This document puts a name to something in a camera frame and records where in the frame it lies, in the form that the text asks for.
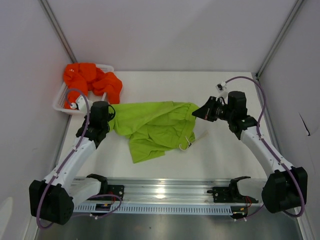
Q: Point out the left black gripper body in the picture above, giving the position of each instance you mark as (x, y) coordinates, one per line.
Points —
(106, 125)

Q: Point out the right aluminium frame post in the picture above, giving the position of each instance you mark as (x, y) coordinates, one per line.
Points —
(283, 31)

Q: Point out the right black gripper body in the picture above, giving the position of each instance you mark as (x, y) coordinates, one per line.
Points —
(222, 112)

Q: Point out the aluminium frame post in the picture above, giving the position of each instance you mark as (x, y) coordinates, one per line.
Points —
(283, 31)
(46, 7)

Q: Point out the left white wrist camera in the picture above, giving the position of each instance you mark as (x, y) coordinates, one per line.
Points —
(79, 104)

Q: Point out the white plastic basket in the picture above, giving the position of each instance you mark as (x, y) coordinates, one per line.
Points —
(60, 99)

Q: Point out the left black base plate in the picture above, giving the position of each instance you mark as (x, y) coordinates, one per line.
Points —
(113, 189)

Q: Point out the left aluminium frame post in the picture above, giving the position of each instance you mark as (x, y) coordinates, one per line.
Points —
(46, 7)

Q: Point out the lime green shorts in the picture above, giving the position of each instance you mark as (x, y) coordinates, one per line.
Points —
(154, 128)

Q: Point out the aluminium mounting rail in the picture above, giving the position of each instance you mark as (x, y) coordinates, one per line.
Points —
(168, 190)

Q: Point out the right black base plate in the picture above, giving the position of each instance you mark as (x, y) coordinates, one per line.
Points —
(228, 194)

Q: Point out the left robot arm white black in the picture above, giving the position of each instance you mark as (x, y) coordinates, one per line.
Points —
(54, 198)

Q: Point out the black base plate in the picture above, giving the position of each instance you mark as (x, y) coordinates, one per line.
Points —
(113, 189)
(228, 194)

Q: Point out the orange shorts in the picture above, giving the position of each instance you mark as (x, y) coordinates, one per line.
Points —
(87, 77)

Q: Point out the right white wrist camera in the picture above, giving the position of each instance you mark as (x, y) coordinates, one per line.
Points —
(222, 89)

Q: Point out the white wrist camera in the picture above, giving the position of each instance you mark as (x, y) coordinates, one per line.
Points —
(79, 104)
(222, 89)

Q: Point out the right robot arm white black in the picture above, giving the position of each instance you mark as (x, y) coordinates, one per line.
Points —
(286, 187)

